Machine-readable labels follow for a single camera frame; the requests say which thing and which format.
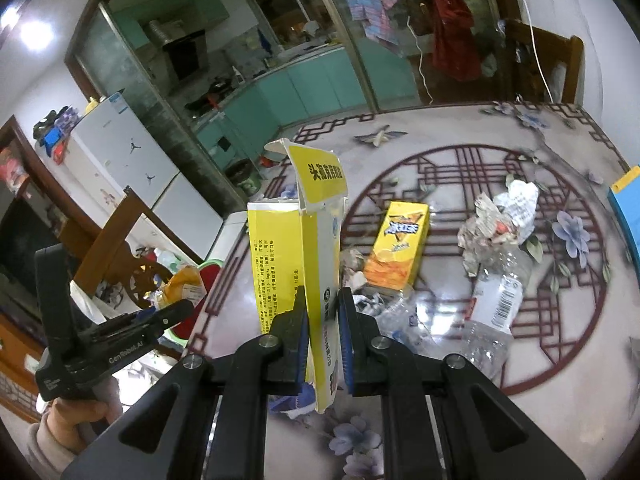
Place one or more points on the white refrigerator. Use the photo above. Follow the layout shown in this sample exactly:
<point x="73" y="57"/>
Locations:
<point x="125" y="160"/>

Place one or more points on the blue cardboard box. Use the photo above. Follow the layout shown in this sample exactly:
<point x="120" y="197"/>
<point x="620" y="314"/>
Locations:
<point x="625" y="210"/>

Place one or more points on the clear bottle with white label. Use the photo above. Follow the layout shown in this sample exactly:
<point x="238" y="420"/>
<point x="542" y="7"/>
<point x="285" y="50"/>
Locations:
<point x="497" y="302"/>

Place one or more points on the carved wooden chair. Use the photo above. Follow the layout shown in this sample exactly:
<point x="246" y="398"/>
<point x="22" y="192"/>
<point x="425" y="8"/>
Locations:
<point x="115" y="232"/>

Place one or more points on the black range hood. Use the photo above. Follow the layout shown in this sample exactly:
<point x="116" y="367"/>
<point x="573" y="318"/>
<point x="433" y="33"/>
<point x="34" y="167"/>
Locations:
<point x="185" y="57"/>

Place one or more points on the crushed clear plastic bottle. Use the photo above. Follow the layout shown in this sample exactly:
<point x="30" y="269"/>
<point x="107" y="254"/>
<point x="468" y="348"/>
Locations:
<point x="400" y="317"/>

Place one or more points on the teal kitchen cabinets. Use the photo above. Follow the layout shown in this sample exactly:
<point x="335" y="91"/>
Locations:
<point x="310" y="90"/>

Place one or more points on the floral printed tablecloth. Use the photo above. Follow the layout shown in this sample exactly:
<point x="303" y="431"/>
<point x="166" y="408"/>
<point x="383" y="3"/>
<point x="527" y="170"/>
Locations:
<point x="450" y="175"/>

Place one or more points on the plain wooden chair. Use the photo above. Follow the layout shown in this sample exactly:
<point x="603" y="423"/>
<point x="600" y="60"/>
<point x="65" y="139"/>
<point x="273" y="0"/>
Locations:
<point x="547" y="60"/>

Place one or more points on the red garment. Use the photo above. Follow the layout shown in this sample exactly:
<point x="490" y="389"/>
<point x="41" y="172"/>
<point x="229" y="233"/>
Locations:
<point x="452" y="35"/>

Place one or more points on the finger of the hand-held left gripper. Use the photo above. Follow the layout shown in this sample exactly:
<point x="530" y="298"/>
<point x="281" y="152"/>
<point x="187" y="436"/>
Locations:
<point x="142" y="314"/>
<point x="170" y="312"/>

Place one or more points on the person's left hand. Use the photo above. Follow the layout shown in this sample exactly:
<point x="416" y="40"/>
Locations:
<point x="75" y="410"/>

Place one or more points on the colourful toy clutter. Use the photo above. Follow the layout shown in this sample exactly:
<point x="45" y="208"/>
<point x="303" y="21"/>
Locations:
<point x="55" y="132"/>

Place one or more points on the small crumpled wrapper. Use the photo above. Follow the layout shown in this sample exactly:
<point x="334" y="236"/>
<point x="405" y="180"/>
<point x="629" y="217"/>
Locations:
<point x="352" y="270"/>

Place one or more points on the yellow plastic bag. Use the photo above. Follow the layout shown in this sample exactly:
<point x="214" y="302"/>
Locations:
<point x="182" y="285"/>

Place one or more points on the yellow white medicine box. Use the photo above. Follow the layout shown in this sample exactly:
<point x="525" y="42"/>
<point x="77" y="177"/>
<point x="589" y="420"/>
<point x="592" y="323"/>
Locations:
<point x="280" y="260"/>

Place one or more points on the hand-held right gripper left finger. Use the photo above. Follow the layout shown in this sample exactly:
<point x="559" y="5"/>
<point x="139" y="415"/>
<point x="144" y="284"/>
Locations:
<point x="301" y="345"/>

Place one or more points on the blue white wrapper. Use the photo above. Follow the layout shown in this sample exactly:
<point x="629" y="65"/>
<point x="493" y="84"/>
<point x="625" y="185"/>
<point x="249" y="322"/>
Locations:
<point x="287" y="406"/>

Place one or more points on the red basin with green rim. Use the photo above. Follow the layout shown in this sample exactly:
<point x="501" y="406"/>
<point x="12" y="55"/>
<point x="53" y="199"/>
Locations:
<point x="209" y="272"/>

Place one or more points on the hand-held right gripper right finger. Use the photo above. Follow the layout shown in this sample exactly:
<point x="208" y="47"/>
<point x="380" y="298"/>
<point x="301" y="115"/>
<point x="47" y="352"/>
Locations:
<point x="345" y="345"/>

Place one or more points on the green trash can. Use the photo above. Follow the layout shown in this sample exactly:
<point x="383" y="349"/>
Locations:
<point x="242" y="180"/>

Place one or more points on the ceiling light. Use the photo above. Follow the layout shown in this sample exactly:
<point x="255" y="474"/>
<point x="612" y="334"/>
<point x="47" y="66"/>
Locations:
<point x="36" y="35"/>

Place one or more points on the orange yellow snack box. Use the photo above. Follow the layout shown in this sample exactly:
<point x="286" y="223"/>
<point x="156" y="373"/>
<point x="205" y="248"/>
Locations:
<point x="397" y="250"/>

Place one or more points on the white paper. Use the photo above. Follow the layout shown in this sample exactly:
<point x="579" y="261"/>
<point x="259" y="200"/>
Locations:
<point x="500" y="220"/>

